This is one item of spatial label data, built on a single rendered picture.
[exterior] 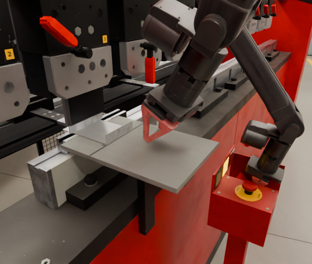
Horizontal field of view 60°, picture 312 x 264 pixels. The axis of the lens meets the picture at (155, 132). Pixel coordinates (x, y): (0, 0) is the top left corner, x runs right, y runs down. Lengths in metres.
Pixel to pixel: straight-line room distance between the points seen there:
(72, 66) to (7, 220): 0.32
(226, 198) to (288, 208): 1.34
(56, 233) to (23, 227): 0.07
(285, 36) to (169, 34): 2.19
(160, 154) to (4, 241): 0.32
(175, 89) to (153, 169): 0.14
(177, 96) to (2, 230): 0.40
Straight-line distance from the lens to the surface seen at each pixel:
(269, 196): 0.82
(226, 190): 0.80
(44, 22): 0.45
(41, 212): 0.61
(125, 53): 0.63
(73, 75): 0.52
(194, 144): 0.54
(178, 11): 0.42
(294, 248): 1.83
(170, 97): 0.44
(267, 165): 0.83
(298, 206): 2.14
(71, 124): 0.59
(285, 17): 2.57
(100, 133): 0.59
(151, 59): 0.65
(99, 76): 0.57
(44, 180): 0.57
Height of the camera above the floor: 1.26
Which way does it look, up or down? 26 degrees down
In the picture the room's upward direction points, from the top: straight up
